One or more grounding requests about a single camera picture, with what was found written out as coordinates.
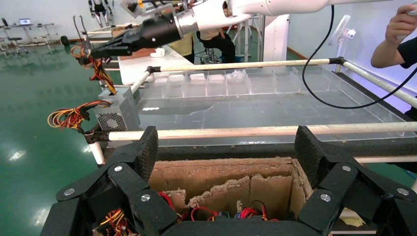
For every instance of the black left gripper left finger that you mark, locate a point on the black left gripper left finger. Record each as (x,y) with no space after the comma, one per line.
(127,182)

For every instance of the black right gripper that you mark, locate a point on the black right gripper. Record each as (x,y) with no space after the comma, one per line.
(156,31)

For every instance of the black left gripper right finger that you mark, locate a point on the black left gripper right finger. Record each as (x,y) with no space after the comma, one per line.
(338,180)

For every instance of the white handheld controller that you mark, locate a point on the white handheld controller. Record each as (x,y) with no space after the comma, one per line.
(413,11)

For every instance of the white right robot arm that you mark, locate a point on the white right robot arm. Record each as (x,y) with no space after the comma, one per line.
(260,8)

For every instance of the person's bare forearm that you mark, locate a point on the person's bare forearm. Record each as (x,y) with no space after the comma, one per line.
(384,55)

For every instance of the person's bare hand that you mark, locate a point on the person's bare hand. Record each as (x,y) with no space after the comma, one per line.
(402,26)

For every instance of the brown flat board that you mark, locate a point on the brown flat board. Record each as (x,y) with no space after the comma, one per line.
(140,53)

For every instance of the white work table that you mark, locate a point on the white work table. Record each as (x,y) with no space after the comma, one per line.
(137,68)

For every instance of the tan paper scrap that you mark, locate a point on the tan paper scrap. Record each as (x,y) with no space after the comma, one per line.
(351,219)

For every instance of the thin metal stand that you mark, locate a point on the thin metal stand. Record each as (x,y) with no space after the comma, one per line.
(79,31)

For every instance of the small white object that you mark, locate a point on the small white object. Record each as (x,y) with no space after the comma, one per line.
(158,52)

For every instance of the white black humanoid robot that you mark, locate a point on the white black humanoid robot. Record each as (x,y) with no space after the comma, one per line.
(99,8)

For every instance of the black wheel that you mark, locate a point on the black wheel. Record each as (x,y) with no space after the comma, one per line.
(64,40)

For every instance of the person in yellow shirt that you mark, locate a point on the person in yellow shirt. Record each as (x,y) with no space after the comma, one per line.
(184,47)

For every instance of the grey office desk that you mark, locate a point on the grey office desk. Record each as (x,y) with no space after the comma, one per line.
(35,26)

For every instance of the metal swivel stool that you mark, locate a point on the metal swivel stool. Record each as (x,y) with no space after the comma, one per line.
(208,58)

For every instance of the brown divided cardboard box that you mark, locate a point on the brown divided cardboard box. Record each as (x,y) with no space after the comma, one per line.
(221,172)

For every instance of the open laptop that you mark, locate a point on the open laptop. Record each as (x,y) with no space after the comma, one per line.
(24,21)

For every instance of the seated person, black trousers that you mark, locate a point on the seated person, black trousers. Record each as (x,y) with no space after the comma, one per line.
(221,44)

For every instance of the clear acrylic divider tray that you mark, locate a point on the clear acrylic divider tray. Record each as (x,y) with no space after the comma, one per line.
(238,86)

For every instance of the person in black shirt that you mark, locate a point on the person in black shirt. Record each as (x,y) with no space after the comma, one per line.
(410,52)

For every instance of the white tablet on stand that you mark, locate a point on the white tablet on stand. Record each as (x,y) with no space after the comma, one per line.
(341,31)

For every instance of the white tall cabinet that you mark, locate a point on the white tall cabinet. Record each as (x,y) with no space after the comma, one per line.
(276,39)

